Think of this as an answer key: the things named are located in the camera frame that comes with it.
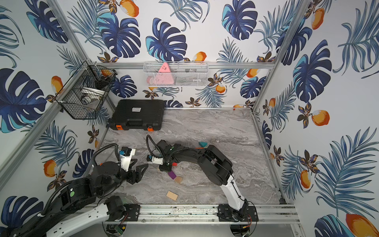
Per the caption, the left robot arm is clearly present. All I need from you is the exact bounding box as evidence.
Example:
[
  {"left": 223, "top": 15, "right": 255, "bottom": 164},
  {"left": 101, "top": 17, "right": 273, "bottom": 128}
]
[{"left": 1, "top": 143, "right": 148, "bottom": 237}]

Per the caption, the natural wood triangle block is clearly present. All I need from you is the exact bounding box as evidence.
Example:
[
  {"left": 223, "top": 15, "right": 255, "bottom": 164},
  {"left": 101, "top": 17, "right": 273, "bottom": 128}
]
[{"left": 174, "top": 176, "right": 183, "bottom": 184}]

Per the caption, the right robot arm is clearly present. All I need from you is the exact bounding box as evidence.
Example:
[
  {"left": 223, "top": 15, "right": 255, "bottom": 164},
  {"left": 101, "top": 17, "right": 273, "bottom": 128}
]
[{"left": 146, "top": 135, "right": 259, "bottom": 223}]

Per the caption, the purple triangle block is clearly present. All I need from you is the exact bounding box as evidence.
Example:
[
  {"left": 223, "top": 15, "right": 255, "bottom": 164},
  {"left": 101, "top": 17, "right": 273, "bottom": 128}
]
[{"left": 168, "top": 171, "right": 177, "bottom": 180}]

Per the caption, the teal block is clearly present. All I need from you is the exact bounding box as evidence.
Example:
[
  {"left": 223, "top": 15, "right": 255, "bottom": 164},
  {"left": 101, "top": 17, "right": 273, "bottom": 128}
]
[{"left": 198, "top": 142, "right": 208, "bottom": 148}]

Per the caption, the black wire basket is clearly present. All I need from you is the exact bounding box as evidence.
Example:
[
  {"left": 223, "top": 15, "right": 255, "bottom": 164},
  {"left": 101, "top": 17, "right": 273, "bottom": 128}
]
[{"left": 54, "top": 61, "right": 117, "bottom": 120}]

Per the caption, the pink triangle sign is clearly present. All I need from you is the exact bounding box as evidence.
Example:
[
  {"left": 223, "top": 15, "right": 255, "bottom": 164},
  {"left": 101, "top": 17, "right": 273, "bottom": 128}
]
[{"left": 154, "top": 62, "right": 175, "bottom": 85}]

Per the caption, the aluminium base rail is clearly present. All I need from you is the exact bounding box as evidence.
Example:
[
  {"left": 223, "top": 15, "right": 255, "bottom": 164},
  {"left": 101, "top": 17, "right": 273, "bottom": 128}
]
[{"left": 100, "top": 203, "right": 300, "bottom": 225}]

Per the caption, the black tool case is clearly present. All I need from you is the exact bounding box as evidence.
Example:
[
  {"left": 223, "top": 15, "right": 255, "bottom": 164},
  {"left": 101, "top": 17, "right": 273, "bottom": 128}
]
[{"left": 107, "top": 99, "right": 165, "bottom": 131}]

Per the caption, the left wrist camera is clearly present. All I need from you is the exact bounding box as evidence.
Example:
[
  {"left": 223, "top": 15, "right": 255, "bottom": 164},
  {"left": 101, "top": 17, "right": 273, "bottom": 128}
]
[{"left": 119, "top": 147, "right": 136, "bottom": 171}]

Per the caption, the white wire shelf basket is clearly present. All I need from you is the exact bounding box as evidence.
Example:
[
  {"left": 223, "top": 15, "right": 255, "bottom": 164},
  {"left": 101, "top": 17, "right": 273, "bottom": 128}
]
[{"left": 143, "top": 61, "right": 209, "bottom": 87}]

